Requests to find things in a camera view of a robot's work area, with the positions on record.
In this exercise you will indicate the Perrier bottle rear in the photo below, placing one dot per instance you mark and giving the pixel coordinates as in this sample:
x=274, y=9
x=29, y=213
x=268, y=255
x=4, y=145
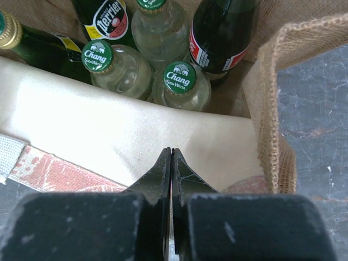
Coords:
x=108, y=20

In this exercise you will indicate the perrier bottle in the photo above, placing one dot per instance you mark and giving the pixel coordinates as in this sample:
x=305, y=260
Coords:
x=108, y=20
x=44, y=50

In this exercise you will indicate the Perrier bottle front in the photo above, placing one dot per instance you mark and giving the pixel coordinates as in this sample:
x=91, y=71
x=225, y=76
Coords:
x=44, y=50

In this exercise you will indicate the Chang soda bottle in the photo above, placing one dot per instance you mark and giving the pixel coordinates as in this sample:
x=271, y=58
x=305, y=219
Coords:
x=118, y=68
x=160, y=30
x=182, y=85

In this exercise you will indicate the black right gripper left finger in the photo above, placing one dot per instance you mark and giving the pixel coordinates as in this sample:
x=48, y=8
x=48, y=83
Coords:
x=130, y=225

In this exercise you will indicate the Coca-Cola glass bottle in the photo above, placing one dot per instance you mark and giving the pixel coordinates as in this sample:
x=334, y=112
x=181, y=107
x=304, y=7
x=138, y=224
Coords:
x=220, y=35

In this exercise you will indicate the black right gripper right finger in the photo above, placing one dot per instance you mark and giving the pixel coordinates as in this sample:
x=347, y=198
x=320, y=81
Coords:
x=209, y=225

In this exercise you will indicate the burlap canvas tote bag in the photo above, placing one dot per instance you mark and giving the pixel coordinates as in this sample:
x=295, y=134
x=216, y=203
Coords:
x=76, y=137

